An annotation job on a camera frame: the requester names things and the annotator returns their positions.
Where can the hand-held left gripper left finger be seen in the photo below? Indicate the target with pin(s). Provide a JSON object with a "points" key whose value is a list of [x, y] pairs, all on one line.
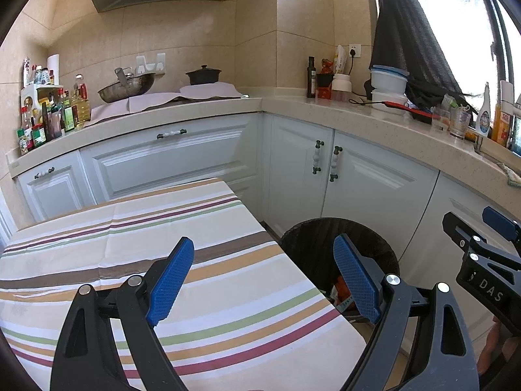
{"points": [[169, 281]]}

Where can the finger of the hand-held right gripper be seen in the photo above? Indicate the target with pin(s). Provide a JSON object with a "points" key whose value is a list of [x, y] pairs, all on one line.
{"points": [[498, 220], [454, 226]]}

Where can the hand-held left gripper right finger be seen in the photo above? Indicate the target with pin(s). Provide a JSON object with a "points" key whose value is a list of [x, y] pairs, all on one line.
{"points": [[358, 277]]}

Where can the red plastic bag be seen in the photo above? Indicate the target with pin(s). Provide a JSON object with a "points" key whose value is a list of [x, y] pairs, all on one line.
{"points": [[342, 289]]}

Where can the black waste bin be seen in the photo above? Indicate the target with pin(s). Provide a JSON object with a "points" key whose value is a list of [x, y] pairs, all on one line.
{"points": [[321, 244]]}

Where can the person's right hand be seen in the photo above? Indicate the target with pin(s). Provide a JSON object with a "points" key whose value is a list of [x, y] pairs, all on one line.
{"points": [[494, 342]]}

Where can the white cabinet door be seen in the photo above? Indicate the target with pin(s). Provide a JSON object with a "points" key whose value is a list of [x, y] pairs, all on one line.
{"points": [[297, 171], [460, 207], [53, 189], [378, 199]]}

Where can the green rag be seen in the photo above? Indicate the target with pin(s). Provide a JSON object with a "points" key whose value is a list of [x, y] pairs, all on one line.
{"points": [[511, 175]]}

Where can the striped tablecloth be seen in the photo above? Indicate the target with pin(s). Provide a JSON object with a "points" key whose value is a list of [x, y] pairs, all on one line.
{"points": [[122, 244]]}

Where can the orange bottle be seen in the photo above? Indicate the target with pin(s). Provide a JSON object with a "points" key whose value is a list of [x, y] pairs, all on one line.
{"points": [[500, 126]]}

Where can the glass measuring cup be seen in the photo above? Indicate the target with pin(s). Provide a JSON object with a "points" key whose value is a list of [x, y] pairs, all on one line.
{"points": [[460, 124]]}

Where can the white blue label bottle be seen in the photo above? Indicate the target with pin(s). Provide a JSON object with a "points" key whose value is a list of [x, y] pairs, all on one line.
{"points": [[483, 118]]}

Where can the clear glass cup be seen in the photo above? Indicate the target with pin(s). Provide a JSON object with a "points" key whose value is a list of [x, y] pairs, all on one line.
{"points": [[440, 120]]}

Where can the wide white cabinet front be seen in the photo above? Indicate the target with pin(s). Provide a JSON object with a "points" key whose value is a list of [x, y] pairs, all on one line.
{"points": [[171, 159]]}

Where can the white plastic container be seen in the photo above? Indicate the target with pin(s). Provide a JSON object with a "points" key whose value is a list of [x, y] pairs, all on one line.
{"points": [[386, 99]]}

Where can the white bowl blue rim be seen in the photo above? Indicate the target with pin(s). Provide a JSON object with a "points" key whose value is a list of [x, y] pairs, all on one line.
{"points": [[388, 81]]}

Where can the beige kitchen countertop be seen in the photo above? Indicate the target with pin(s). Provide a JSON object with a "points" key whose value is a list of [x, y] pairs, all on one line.
{"points": [[325, 110]]}

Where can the white cylindrical holder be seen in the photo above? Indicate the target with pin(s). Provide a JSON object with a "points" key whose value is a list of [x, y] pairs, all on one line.
{"points": [[342, 89]]}

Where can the white stove cover cloth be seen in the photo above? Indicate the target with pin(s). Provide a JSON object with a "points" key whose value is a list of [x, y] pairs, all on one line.
{"points": [[211, 91], [134, 106]]}

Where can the dark hanging cloth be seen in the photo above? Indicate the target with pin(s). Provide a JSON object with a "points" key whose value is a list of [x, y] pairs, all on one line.
{"points": [[407, 40]]}

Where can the red black canister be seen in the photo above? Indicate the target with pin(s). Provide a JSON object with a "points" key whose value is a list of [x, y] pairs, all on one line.
{"points": [[325, 83]]}

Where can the steel wok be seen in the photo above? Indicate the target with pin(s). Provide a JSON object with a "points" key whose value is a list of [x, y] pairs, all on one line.
{"points": [[126, 91]]}

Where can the cluster of condiment bottles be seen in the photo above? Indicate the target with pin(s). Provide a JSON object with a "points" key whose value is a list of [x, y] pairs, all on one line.
{"points": [[61, 118]]}

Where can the white yellow packet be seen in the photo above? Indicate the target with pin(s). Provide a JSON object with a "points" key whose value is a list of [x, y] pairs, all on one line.
{"points": [[340, 60]]}

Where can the dark olive oil bottle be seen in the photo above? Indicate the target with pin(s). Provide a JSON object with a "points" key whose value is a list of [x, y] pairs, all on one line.
{"points": [[311, 79]]}

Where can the black cooking pot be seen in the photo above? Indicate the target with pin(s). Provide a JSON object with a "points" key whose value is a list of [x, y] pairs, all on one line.
{"points": [[203, 76]]}

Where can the window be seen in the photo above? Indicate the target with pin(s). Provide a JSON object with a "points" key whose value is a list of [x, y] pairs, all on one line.
{"points": [[456, 16]]}

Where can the white spice rack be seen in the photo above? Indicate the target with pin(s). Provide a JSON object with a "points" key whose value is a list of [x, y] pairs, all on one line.
{"points": [[30, 91]]}

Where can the paper towel roll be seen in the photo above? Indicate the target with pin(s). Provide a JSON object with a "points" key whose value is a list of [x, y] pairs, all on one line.
{"points": [[53, 69]]}

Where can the white wall socket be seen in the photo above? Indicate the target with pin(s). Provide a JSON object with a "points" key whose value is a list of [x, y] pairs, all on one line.
{"points": [[355, 51]]}

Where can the white wall holder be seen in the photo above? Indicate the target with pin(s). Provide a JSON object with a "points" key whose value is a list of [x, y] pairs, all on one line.
{"points": [[150, 63]]}

